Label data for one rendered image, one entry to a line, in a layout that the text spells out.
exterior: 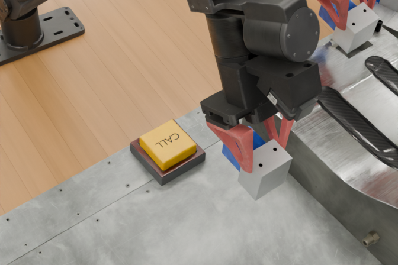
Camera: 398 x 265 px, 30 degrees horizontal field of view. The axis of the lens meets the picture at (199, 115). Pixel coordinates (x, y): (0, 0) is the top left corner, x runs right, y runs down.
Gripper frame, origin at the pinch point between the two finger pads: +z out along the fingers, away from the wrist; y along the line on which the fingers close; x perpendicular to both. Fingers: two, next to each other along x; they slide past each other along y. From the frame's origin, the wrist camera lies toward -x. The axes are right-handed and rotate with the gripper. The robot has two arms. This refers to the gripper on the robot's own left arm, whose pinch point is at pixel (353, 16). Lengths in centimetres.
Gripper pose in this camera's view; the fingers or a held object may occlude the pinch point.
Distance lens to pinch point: 113.1
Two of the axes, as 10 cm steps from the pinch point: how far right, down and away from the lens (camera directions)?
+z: 2.6, 7.6, 5.9
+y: 8.0, -5.1, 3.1
